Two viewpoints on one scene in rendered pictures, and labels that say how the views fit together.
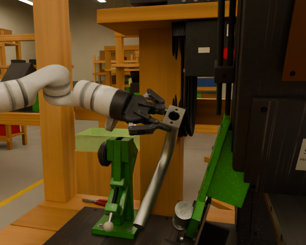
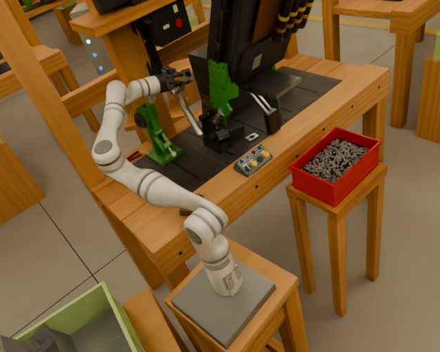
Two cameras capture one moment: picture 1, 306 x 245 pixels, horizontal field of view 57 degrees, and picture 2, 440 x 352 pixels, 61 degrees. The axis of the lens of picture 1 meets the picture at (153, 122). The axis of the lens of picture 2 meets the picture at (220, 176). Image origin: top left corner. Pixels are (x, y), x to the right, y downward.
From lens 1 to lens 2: 120 cm
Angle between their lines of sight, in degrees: 49
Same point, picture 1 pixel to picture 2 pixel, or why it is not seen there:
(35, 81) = (121, 98)
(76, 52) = not seen: outside the picture
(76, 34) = not seen: outside the picture
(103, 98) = (155, 85)
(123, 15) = (113, 24)
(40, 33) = (20, 65)
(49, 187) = (89, 177)
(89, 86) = (142, 83)
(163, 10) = (137, 12)
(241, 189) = (236, 89)
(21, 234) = (126, 200)
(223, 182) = (230, 90)
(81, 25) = not seen: outside the picture
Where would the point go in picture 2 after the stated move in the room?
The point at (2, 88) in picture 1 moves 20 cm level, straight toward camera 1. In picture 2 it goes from (118, 111) to (171, 103)
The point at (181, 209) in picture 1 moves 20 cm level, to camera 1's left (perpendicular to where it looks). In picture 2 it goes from (221, 112) to (193, 139)
